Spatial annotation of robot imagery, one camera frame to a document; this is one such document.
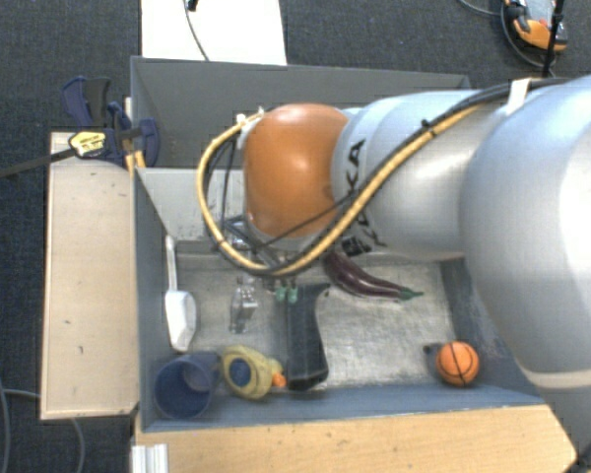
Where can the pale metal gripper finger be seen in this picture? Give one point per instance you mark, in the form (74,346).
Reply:
(251,299)
(236,313)

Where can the yellow toy duck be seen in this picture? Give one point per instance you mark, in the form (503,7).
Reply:
(248,372)

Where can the pale wood board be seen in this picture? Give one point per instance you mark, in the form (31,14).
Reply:
(88,289)

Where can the orange toy basketball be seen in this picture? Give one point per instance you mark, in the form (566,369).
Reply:
(457,363)

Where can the grey metal bin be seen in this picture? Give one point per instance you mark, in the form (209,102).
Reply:
(374,333)

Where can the blue cup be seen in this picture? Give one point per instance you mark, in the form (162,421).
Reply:
(182,392)

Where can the white plastic scoop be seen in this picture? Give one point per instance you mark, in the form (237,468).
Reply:
(179,318)

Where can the purple toy eggplant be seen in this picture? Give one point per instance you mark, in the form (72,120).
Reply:
(359,281)

